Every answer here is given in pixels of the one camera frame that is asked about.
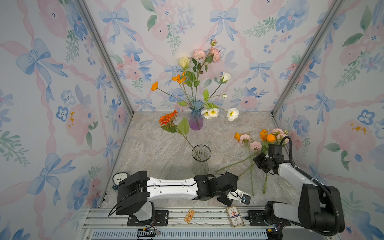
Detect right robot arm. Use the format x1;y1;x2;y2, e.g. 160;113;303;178
253;144;346;237

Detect orange gerbera stem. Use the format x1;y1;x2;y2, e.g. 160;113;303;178
159;110;194;150

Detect orange poppy green leaves stem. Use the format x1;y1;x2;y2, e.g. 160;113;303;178
260;129;276;194

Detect clear glass vase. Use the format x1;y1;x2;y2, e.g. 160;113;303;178
192;145;212;175

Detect small green alarm clock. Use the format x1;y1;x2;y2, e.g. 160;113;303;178
112;172;129;191

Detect white rose bud stem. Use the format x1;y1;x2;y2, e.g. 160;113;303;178
203;72;232;104

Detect blue purple glass vase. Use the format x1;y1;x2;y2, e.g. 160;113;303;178
189;100;204;131

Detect small white flower spray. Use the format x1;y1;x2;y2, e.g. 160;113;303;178
200;90;240;122

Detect yellow rose stem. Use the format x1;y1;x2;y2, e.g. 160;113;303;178
176;57;200;104

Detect pink ranunculus spray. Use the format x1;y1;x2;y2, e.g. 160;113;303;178
217;128;290;172

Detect small orange tag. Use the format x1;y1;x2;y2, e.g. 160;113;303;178
184;209;196;224

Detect playing card box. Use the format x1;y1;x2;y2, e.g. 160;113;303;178
226;205;245;228

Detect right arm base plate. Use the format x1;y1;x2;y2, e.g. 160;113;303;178
247;209;291;228

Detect pink carnation stem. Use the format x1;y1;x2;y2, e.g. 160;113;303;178
235;133;262;196

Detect white metal bucket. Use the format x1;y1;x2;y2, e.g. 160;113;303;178
278;176;296;192

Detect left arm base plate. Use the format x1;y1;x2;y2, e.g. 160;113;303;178
127;210;169;227

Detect pink rose stem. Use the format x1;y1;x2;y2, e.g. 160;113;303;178
191;40;221;99

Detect aluminium rail frame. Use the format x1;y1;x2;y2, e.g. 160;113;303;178
78;207;325;240

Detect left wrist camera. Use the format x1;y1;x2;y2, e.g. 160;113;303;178
227;190;251;205

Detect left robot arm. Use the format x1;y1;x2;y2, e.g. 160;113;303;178
109;171;251;223

